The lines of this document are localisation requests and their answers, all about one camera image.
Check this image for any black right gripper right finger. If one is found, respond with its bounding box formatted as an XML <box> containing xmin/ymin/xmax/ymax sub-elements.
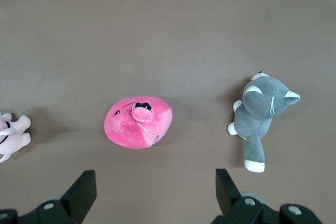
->
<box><xmin>212</xmin><ymin>168</ymin><xmax>283</xmax><ymax>224</ymax></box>

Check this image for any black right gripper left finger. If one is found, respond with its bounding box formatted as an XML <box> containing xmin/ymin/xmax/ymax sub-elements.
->
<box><xmin>19</xmin><ymin>170</ymin><xmax>97</xmax><ymax>224</ymax></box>

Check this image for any hot pink frog plush toy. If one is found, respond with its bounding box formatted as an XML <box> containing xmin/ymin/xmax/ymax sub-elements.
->
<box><xmin>103</xmin><ymin>96</ymin><xmax>174</xmax><ymax>150</ymax></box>

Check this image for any pale pink pig plush toy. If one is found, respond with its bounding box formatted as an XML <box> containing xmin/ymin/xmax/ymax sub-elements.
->
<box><xmin>0</xmin><ymin>112</ymin><xmax>32</xmax><ymax>164</ymax></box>

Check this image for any grey husky plush toy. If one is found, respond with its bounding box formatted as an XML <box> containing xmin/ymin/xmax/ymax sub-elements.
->
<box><xmin>227</xmin><ymin>71</ymin><xmax>301</xmax><ymax>174</ymax></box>

